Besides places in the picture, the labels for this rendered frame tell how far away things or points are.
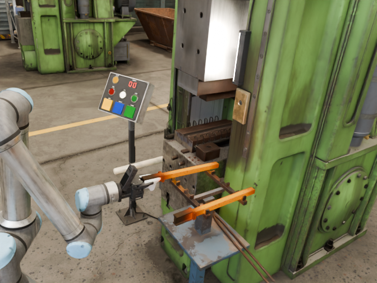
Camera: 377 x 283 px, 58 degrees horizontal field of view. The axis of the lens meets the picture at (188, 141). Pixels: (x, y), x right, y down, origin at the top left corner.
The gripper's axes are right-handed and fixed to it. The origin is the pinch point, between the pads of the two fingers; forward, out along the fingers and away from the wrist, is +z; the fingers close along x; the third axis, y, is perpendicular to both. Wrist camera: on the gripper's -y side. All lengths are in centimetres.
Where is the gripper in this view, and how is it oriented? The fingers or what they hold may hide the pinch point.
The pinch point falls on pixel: (157, 176)
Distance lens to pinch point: 157.7
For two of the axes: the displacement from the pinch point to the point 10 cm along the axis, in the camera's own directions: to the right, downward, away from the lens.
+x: 5.3, 4.3, -7.3
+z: 8.4, -1.7, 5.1
